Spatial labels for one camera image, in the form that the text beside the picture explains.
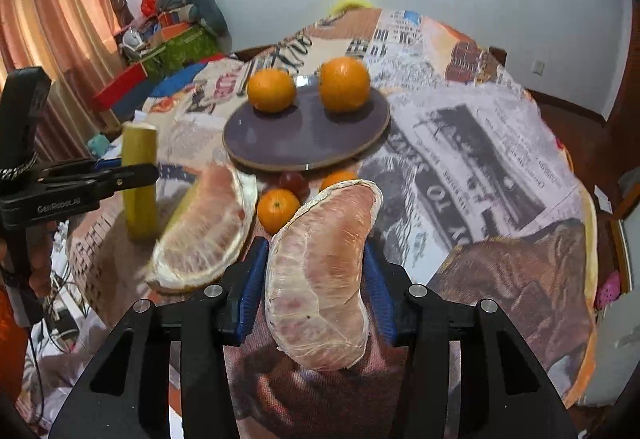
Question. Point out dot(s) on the red box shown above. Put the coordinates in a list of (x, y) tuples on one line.
[(119, 86)]

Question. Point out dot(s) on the small mandarin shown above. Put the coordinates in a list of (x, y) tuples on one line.
[(277, 213), (337, 180)]

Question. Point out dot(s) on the printed blanket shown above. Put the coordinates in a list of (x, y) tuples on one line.
[(475, 144)]

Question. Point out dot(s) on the wall socket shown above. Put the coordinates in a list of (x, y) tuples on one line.
[(538, 67)]

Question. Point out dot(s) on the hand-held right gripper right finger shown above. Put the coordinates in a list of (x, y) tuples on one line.
[(378, 291)]

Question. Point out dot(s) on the green box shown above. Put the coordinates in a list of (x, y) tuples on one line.
[(185, 50)]

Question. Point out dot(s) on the red plastic bag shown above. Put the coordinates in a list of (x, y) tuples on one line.
[(151, 1)]

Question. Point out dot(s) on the person's left hand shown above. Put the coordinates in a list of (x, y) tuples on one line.
[(41, 264)]

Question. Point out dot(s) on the orange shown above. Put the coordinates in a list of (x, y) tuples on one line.
[(271, 90), (345, 85)]

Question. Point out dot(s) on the round purple plate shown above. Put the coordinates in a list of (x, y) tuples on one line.
[(310, 134)]

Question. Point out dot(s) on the yellow-green sugarcane piece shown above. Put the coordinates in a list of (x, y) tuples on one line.
[(141, 214)]

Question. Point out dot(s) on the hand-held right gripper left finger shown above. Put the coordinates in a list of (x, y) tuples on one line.
[(248, 291)]

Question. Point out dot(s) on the red grapes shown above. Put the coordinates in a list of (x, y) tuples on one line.
[(294, 181)]

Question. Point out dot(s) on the peeled pomelo segment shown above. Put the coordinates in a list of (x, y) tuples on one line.
[(205, 229), (320, 269)]

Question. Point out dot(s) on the striped curtain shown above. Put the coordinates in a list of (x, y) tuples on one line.
[(60, 19)]

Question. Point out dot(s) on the small teal object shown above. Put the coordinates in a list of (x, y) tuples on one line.
[(98, 145)]

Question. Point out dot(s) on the yellow fluffy object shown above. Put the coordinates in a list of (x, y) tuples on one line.
[(350, 1)]

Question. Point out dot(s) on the pink shoe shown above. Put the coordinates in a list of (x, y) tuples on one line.
[(607, 289)]

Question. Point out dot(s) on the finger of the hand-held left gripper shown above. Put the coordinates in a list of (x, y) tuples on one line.
[(120, 179), (75, 165)]

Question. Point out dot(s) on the wooden chair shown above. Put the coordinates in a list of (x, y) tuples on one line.
[(622, 239)]

